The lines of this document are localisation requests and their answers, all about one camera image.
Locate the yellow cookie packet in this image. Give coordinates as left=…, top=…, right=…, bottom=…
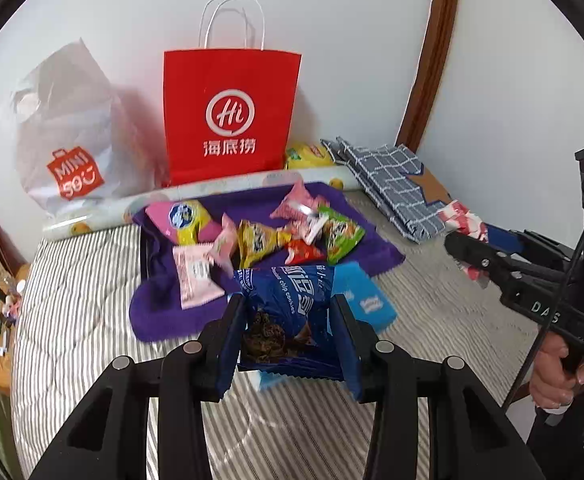
left=237, top=220, right=293, bottom=268

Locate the pink and yellow chip bag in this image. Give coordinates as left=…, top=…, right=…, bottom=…
left=144, top=199, right=223, bottom=247

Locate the long pink strawberry packet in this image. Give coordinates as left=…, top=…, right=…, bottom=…
left=209, top=213, right=237, bottom=267

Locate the purple towel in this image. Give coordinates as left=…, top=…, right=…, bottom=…
left=130, top=182, right=405, bottom=343

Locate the black cable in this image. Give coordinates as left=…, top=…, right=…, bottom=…
left=502, top=200, right=584, bottom=411

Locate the blue tissue pack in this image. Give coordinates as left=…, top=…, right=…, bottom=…
left=259, top=261, right=397, bottom=391

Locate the light pink snack packet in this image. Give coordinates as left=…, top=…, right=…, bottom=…
left=173, top=242, right=224, bottom=310

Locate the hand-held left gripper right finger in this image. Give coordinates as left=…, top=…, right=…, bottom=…
left=332, top=294, right=545, bottom=480

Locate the white plastic shopping bag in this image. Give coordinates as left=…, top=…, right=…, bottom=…
left=0, top=37, right=170, bottom=216

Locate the blue cookie packet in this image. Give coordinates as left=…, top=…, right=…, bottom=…
left=234, top=265, right=345, bottom=381

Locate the grey plaid cloth bag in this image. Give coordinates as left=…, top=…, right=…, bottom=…
left=322, top=136, right=455, bottom=245

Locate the green triangular snack packet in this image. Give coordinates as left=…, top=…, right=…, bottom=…
left=317, top=206, right=365, bottom=264

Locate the person's right hand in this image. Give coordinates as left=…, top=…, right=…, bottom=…
left=528, top=334, right=584, bottom=413

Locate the rolled fruit-print wrapping paper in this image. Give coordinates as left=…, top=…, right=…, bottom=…
left=42, top=167, right=347, bottom=241

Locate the red and white snack packet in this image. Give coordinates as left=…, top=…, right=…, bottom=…
left=439, top=200, right=490, bottom=288

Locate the pink and silver snack packet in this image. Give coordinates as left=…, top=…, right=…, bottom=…
left=270, top=181, right=330, bottom=243

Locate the person's right forearm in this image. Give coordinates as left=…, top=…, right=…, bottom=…
left=524, top=400, right=584, bottom=480

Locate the yellow snack bag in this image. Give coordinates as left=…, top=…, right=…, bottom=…
left=285, top=142, right=337, bottom=171

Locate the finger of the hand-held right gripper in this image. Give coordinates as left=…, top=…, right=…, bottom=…
left=486, top=225, right=573, bottom=261
left=444, top=232, right=523, bottom=291

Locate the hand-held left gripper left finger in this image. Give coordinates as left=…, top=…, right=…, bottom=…
left=29, top=294, right=247, bottom=480

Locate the red paper bag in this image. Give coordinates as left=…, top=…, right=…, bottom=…
left=163, top=0, right=303, bottom=187

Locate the striped bed mattress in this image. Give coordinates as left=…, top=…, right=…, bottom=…
left=12, top=190, right=543, bottom=480

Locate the small red snack packet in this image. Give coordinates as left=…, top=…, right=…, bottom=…
left=283, top=239, right=325, bottom=264

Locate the brown wooden door frame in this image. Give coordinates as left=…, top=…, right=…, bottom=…
left=397, top=0, right=462, bottom=153

